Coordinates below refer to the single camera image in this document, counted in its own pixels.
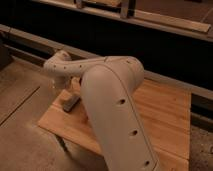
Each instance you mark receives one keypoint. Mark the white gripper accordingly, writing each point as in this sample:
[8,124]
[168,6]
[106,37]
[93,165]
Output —
[62,82]

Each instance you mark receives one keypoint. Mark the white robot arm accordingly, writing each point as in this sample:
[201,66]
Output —
[107,85]

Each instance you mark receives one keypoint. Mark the metal table leg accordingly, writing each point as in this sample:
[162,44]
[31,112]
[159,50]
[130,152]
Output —
[62,143]

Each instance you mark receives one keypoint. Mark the wooden table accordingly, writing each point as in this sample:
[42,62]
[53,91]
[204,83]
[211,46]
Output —
[165,113]

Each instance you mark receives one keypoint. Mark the wooden plank on ledge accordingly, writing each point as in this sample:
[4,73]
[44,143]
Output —
[173,21]

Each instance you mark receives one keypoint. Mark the metal bracket on ledge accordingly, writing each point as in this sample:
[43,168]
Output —
[127,8]

